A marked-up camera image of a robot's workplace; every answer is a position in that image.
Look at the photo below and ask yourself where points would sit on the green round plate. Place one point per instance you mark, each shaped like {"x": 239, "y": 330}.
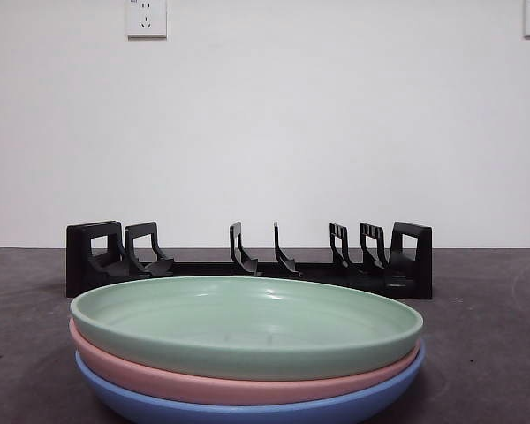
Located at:
{"x": 247, "y": 322}

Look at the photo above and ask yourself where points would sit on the black plastic dish rack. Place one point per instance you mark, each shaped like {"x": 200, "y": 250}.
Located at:
{"x": 424, "y": 265}

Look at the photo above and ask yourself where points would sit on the pink round plate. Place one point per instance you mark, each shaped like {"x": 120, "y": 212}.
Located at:
{"x": 159, "y": 382}

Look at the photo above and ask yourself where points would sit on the blue round plate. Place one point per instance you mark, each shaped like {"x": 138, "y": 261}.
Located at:
{"x": 159, "y": 408}

